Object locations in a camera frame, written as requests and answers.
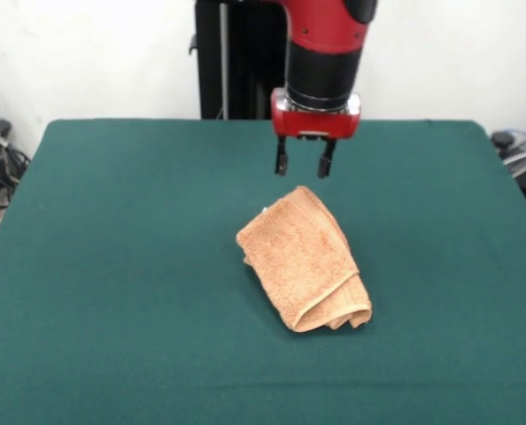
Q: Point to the dark green table cloth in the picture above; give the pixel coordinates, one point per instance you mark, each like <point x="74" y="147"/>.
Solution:
<point x="112" y="265"/>

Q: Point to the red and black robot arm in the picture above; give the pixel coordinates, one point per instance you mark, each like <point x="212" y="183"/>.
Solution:
<point x="325" y="26"/>

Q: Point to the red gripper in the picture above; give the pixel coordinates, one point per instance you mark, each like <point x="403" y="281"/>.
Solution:
<point x="316" y="124"/>

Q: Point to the tan terry towel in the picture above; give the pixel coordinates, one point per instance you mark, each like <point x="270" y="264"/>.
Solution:
<point x="298" y="265"/>

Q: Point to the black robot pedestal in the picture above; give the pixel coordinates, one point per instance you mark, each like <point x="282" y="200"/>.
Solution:
<point x="245" y="66"/>

